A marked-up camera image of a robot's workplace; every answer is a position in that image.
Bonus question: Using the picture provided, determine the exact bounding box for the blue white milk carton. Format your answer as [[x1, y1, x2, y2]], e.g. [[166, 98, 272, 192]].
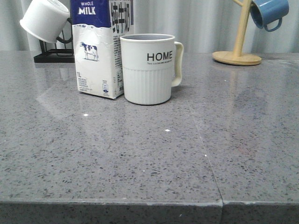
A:
[[71, 0, 134, 99]]

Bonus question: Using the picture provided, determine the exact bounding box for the cream HOME ribbed cup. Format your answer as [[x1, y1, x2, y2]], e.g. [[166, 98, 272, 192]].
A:
[[120, 34, 184, 105]]

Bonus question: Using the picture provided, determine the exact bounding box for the wooden mug tree stand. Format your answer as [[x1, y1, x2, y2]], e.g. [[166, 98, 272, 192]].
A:
[[212, 0, 262, 66]]

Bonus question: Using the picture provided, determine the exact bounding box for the blue enamel mug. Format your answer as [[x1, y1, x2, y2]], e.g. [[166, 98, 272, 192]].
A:
[[250, 0, 289, 32]]

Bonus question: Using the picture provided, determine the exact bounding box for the black wire mug rack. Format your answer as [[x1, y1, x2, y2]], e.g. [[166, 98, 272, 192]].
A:
[[34, 17, 76, 64]]

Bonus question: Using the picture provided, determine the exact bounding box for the white enamel mug black handle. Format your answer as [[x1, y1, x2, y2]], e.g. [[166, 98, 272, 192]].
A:
[[20, 0, 71, 43]]

